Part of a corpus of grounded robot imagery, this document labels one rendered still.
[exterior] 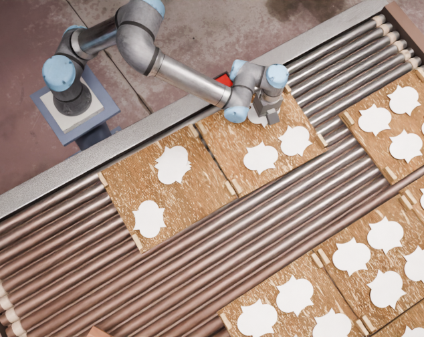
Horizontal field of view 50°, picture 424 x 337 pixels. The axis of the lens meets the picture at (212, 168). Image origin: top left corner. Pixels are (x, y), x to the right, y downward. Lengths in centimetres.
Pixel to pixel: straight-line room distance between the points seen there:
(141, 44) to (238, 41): 176
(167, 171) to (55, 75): 53
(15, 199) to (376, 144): 141
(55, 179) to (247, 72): 82
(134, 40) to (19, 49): 189
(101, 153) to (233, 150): 51
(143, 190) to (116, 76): 140
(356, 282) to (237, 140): 69
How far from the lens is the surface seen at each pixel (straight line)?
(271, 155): 176
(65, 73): 173
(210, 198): 169
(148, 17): 146
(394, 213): 185
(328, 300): 172
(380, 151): 190
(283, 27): 322
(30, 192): 182
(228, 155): 175
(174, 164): 170
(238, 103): 149
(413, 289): 183
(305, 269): 170
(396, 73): 211
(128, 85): 294
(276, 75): 154
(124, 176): 173
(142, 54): 141
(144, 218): 167
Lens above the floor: 258
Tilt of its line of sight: 72 degrees down
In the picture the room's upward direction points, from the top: 9 degrees clockwise
